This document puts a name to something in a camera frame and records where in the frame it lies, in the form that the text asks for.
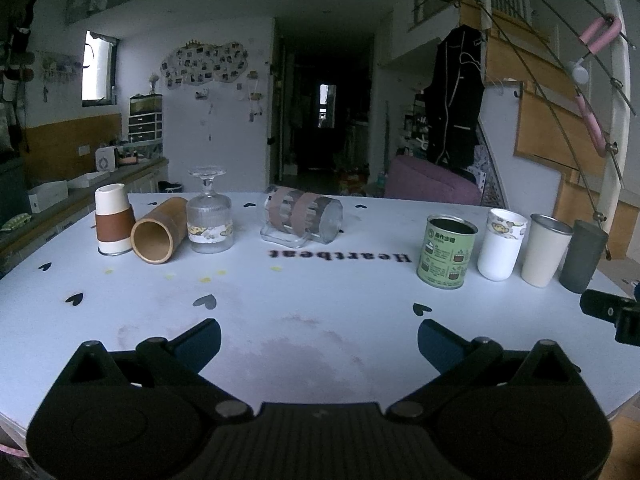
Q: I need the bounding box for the grey cup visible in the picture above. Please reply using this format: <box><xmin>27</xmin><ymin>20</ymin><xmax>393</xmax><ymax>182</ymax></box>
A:
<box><xmin>559</xmin><ymin>219</ymin><xmax>610</xmax><ymax>294</ymax></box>

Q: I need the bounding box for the white printed cup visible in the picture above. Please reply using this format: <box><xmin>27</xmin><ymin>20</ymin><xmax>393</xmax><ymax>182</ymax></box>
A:
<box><xmin>477</xmin><ymin>208</ymin><xmax>529</xmax><ymax>282</ymax></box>

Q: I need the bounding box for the cream metal cup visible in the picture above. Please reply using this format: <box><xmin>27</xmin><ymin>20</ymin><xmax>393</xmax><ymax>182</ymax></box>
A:
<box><xmin>521</xmin><ymin>213</ymin><xmax>575</xmax><ymax>289</ymax></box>

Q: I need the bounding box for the small drawer organiser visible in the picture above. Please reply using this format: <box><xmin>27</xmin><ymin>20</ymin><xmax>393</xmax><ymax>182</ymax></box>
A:
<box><xmin>128</xmin><ymin>95</ymin><xmax>165</xmax><ymax>144</ymax></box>

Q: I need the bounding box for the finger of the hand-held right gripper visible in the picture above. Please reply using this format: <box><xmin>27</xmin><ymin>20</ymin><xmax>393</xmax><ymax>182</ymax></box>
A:
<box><xmin>580</xmin><ymin>289</ymin><xmax>640</xmax><ymax>346</ymax></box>

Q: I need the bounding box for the side counter cabinet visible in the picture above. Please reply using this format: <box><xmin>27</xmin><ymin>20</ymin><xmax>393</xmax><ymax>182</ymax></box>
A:
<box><xmin>0</xmin><ymin>156</ymin><xmax>171</xmax><ymax>276</ymax></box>

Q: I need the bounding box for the white pole with pink foam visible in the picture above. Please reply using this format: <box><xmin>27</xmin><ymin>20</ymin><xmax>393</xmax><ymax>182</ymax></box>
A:
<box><xmin>566</xmin><ymin>0</ymin><xmax>635</xmax><ymax>261</ymax></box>

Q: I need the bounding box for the wooden staircase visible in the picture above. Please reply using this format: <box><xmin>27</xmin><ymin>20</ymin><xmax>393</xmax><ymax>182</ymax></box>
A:
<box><xmin>457</xmin><ymin>0</ymin><xmax>640</xmax><ymax>261</ymax></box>

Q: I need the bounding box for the purple pouf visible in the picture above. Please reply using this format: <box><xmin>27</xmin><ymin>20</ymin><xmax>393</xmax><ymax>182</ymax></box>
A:
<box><xmin>383</xmin><ymin>155</ymin><xmax>484</xmax><ymax>206</ymax></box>

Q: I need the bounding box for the black hanging coat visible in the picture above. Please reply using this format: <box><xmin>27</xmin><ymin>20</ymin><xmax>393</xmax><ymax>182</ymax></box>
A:
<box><xmin>424</xmin><ymin>24</ymin><xmax>487</xmax><ymax>167</ymax></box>

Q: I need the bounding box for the clear glass goblet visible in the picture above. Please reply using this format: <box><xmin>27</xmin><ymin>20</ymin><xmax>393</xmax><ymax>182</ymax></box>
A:
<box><xmin>186</xmin><ymin>166</ymin><xmax>235</xmax><ymax>255</ymax></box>

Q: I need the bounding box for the green tin can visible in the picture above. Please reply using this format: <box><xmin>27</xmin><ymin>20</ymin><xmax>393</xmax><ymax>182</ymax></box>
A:
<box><xmin>417</xmin><ymin>214</ymin><xmax>479</xmax><ymax>291</ymax></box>

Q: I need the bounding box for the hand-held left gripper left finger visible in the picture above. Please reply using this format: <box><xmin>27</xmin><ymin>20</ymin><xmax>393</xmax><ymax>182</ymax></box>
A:
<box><xmin>49</xmin><ymin>318</ymin><xmax>254</xmax><ymax>421</ymax></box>

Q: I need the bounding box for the white flat tray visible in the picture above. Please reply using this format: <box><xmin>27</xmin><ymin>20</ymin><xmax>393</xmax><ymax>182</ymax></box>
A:
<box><xmin>67</xmin><ymin>170</ymin><xmax>110</xmax><ymax>190</ymax></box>

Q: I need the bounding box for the glass mug with brown bands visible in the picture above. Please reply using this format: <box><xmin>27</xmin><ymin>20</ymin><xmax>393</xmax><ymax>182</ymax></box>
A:
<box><xmin>260</xmin><ymin>186</ymin><xmax>345</xmax><ymax>250</ymax></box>

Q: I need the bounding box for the bamboo cup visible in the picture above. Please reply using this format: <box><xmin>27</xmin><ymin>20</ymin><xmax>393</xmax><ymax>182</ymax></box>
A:
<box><xmin>130</xmin><ymin>196</ymin><xmax>190</xmax><ymax>264</ymax></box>

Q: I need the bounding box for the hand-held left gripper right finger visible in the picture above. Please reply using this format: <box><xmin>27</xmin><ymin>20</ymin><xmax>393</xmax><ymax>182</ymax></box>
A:
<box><xmin>386</xmin><ymin>319</ymin><xmax>585</xmax><ymax>421</ymax></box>

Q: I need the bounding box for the window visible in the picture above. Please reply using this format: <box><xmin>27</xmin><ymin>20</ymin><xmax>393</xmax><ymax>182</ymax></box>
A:
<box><xmin>82</xmin><ymin>29</ymin><xmax>120</xmax><ymax>108</ymax></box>

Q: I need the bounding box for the white and brown cup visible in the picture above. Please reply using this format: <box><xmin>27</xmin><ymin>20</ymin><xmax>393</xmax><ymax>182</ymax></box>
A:
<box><xmin>95</xmin><ymin>183</ymin><xmax>137</xmax><ymax>257</ymax></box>

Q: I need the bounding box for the cloud-shaped photo board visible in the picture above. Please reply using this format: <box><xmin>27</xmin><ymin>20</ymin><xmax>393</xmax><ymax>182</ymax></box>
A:
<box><xmin>159</xmin><ymin>39</ymin><xmax>250</xmax><ymax>89</ymax></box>

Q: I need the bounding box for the white cardboard box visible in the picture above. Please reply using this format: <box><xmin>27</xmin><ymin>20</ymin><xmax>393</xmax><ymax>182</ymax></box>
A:
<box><xmin>27</xmin><ymin>180</ymin><xmax>70</xmax><ymax>214</ymax></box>

